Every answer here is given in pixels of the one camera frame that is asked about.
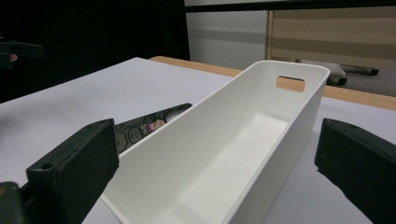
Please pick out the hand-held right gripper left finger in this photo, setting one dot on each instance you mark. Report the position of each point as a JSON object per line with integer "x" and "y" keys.
{"x": 77, "y": 161}

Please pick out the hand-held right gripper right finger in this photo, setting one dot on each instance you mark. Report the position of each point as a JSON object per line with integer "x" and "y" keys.
{"x": 358, "y": 161}

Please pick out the black printed packet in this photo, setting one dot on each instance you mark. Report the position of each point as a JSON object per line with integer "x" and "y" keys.
{"x": 140, "y": 129}

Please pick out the white plastic bin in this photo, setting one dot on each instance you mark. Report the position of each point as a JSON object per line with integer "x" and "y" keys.
{"x": 218, "y": 155}

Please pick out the white table mat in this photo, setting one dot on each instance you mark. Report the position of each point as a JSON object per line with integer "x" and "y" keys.
{"x": 93, "y": 93}

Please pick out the office chair base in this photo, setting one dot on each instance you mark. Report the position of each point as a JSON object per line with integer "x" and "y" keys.
{"x": 339, "y": 74}

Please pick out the white cabinet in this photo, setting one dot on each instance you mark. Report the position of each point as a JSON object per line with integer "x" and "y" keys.
{"x": 227, "y": 37}

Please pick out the black frame crossbar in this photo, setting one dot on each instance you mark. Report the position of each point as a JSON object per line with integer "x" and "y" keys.
{"x": 280, "y": 6}

